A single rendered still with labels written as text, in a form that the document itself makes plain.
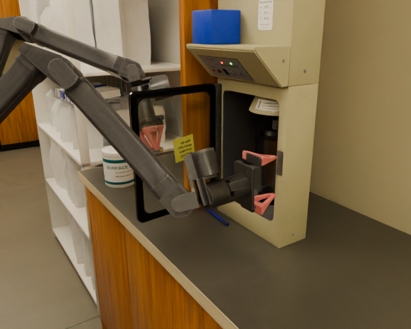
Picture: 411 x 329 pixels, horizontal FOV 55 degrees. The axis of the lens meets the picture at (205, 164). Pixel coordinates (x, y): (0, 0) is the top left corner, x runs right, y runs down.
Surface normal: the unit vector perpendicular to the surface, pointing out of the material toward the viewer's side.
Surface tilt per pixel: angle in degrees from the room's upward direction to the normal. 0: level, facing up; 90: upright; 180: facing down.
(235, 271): 0
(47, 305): 0
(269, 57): 90
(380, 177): 90
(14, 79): 73
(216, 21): 90
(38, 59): 67
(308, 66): 90
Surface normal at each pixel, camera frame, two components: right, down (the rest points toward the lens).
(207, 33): -0.84, 0.18
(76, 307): 0.00, -0.95
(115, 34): -0.03, 0.40
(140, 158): 0.04, -0.11
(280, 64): 0.54, 0.27
